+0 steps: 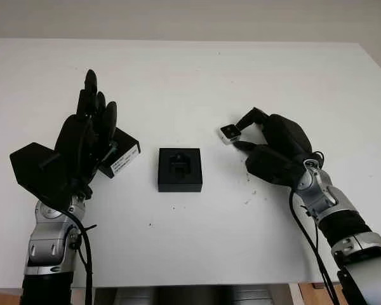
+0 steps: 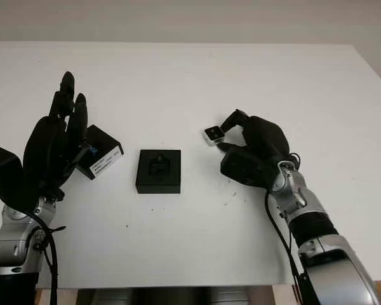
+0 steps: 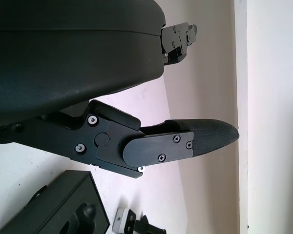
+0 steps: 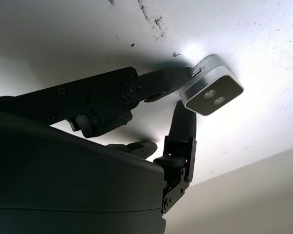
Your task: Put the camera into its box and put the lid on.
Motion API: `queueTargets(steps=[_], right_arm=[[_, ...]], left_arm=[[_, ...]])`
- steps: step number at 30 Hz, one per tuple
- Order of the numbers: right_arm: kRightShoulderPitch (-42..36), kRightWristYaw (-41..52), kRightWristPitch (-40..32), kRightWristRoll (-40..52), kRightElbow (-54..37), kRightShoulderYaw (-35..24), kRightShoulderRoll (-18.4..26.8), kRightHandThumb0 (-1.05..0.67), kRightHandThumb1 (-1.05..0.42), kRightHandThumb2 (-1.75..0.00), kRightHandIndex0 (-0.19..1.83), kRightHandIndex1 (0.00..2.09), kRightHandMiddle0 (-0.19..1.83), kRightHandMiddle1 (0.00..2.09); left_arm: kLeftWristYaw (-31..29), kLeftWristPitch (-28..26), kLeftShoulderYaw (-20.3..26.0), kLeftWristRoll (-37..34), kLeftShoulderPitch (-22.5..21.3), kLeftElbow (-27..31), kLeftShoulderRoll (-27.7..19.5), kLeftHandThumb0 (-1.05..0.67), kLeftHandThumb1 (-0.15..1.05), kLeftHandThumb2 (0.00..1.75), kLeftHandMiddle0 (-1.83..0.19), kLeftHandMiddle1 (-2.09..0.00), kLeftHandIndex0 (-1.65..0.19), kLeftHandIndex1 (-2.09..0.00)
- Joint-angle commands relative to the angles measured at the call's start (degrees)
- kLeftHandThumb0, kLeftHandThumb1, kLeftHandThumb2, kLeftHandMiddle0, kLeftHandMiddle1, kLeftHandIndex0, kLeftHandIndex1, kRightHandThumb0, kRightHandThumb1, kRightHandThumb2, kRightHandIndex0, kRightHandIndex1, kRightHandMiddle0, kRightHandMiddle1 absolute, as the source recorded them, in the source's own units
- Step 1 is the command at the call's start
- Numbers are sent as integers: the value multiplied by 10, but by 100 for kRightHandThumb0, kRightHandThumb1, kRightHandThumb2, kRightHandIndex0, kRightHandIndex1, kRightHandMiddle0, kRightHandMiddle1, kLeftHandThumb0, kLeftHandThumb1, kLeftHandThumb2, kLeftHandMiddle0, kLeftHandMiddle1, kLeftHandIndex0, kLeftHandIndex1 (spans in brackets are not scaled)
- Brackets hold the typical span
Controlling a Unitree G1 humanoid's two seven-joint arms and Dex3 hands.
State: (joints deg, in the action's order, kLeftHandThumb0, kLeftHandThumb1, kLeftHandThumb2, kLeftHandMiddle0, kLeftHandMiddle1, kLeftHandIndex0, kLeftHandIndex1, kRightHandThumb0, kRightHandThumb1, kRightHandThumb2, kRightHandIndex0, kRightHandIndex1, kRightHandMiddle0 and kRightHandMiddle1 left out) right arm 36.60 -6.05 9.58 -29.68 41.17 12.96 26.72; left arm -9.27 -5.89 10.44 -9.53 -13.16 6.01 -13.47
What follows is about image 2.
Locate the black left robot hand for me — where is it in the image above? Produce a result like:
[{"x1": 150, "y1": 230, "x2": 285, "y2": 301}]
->
[{"x1": 22, "y1": 71, "x2": 91, "y2": 201}]

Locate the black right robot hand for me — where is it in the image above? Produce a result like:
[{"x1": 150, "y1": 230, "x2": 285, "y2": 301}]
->
[{"x1": 217, "y1": 109, "x2": 290, "y2": 163}]

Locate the small silver action camera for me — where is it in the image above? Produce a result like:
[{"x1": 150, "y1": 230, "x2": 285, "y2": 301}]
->
[{"x1": 203, "y1": 126, "x2": 225, "y2": 146}]

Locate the black box lid white label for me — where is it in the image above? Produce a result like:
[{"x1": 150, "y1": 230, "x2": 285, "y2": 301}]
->
[{"x1": 74, "y1": 124, "x2": 125, "y2": 181}]

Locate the dark grey robot torso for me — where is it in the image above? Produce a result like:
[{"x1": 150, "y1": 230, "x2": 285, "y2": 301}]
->
[{"x1": 77, "y1": 287, "x2": 274, "y2": 305}]

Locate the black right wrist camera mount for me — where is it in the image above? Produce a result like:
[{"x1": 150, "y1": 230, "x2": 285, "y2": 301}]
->
[{"x1": 220, "y1": 147, "x2": 280, "y2": 193}]

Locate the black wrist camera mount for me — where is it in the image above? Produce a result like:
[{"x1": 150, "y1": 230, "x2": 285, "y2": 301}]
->
[
  {"x1": 220, "y1": 147, "x2": 280, "y2": 193},
  {"x1": 0, "y1": 144, "x2": 48, "y2": 210}
]

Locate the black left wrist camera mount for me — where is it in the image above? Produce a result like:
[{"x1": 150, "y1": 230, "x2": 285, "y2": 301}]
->
[{"x1": 0, "y1": 144, "x2": 48, "y2": 210}]

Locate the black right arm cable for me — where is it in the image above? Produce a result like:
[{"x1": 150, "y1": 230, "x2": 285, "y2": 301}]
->
[{"x1": 265, "y1": 151, "x2": 309, "y2": 305}]

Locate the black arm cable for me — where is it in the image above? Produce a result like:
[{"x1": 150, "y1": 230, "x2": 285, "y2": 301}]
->
[
  {"x1": 28, "y1": 212, "x2": 67, "y2": 305},
  {"x1": 265, "y1": 151, "x2": 309, "y2": 305}
]

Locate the black camera box base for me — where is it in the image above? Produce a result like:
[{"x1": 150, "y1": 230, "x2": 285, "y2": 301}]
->
[{"x1": 135, "y1": 148, "x2": 182, "y2": 195}]

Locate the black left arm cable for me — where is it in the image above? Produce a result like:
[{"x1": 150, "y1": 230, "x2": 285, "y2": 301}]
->
[{"x1": 28, "y1": 212, "x2": 67, "y2": 305}]

